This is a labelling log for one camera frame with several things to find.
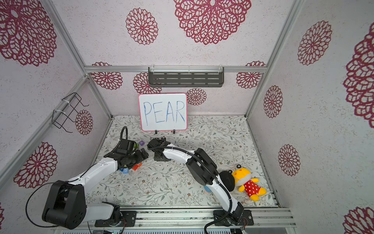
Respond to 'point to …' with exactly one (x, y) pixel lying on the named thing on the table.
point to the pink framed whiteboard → (160, 112)
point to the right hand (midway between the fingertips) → (159, 155)
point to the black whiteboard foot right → (174, 131)
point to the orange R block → (140, 165)
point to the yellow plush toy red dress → (242, 177)
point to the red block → (135, 167)
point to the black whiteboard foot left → (156, 131)
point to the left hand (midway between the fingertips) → (143, 158)
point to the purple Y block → (141, 143)
